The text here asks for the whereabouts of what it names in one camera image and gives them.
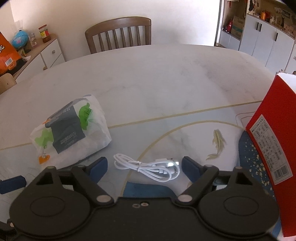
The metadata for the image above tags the white usb cable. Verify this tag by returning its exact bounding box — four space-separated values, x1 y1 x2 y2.
113 153 181 182

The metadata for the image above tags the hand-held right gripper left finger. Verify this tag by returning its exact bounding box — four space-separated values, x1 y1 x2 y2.
35 157 114 205

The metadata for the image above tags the grey storage cabinet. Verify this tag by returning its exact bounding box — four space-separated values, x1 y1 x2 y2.
216 9 296 72

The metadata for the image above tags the printed table mat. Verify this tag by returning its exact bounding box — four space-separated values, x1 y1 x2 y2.
0 101 282 241

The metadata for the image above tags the blue globe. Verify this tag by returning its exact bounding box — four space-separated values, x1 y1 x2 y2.
12 30 29 49

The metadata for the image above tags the white drawer sideboard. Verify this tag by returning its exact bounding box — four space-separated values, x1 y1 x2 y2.
0 34 66 88

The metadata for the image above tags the white plastic bag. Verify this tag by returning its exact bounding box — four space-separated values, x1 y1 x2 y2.
30 94 112 167

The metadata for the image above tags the red cardboard box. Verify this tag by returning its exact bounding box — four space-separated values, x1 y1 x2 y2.
245 73 296 237

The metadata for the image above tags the white marble desktop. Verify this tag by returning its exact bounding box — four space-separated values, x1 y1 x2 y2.
0 44 296 241

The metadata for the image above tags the red-lidded jar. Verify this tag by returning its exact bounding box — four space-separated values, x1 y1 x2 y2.
38 25 51 43

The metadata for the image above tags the brown wooden chair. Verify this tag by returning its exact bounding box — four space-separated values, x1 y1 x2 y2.
85 17 152 55

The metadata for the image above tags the brown cardboard box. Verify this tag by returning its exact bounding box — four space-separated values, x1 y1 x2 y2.
231 15 245 39

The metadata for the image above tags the orange carton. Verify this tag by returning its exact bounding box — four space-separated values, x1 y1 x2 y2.
0 31 21 76

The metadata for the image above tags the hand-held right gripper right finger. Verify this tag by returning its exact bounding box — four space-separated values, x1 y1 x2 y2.
176 156 261 205

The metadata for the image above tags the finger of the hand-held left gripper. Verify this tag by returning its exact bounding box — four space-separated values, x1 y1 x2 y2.
0 176 25 194
0 220 18 241

